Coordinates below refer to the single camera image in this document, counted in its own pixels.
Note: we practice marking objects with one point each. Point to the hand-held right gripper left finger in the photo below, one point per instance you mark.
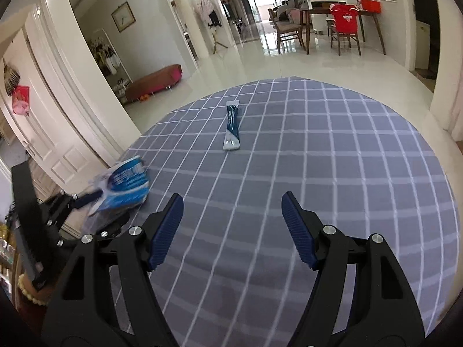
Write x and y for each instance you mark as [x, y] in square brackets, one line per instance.
[166, 231]

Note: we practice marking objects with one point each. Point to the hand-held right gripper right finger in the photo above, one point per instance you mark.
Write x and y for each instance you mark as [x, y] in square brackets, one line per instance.
[298, 231]

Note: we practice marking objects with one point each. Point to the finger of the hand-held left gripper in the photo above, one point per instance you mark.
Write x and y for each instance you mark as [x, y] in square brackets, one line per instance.
[108, 224]
[88, 199]

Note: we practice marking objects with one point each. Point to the blue white plastic packet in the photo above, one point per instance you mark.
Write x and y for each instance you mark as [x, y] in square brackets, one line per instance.
[126, 184]

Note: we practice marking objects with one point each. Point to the blue white sachet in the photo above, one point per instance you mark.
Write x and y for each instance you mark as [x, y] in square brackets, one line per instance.
[231, 126]

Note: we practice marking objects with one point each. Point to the person's left forearm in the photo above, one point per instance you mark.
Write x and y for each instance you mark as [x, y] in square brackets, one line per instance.
[38, 292]

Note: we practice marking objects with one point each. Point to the grey checked tablecloth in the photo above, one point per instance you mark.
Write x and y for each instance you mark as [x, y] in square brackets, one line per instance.
[307, 159]

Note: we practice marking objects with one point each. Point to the white panel door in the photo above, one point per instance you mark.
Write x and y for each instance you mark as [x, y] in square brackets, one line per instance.
[54, 115]

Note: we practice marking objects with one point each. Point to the orange slippers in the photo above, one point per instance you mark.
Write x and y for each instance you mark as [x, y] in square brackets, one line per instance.
[144, 97]

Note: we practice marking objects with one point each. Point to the red door ornament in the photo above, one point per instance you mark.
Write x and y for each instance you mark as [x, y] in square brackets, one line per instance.
[21, 101]

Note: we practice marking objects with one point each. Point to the brown upholstered bench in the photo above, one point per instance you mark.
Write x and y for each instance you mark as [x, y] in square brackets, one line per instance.
[155, 81]

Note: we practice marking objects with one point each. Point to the white shelf rack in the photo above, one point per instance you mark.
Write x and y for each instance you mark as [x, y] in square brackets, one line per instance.
[108, 61]

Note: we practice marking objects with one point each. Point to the wooden coat stand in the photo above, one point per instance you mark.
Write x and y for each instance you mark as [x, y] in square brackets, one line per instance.
[219, 41]

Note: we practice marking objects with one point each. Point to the wooden dining chair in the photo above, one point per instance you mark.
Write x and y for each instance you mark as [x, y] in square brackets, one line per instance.
[345, 39]
[287, 29]

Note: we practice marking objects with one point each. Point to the brown doormat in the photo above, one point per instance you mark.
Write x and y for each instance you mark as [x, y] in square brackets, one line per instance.
[426, 74]

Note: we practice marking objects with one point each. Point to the red shirt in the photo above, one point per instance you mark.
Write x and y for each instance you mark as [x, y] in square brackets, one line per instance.
[344, 18]

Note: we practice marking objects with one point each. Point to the white cabinet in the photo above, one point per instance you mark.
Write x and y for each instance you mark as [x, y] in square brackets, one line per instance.
[422, 45]

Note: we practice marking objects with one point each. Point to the clothes on coat stand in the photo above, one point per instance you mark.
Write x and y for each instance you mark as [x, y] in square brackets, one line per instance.
[206, 7]

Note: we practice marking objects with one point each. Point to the wooden dining table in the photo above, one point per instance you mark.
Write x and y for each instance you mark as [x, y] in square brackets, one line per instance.
[372, 14]

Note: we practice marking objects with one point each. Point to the red bag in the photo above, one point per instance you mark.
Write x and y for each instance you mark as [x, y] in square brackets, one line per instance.
[369, 3]

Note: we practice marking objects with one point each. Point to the framed wall picture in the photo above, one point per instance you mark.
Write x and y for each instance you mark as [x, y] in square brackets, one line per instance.
[123, 17]

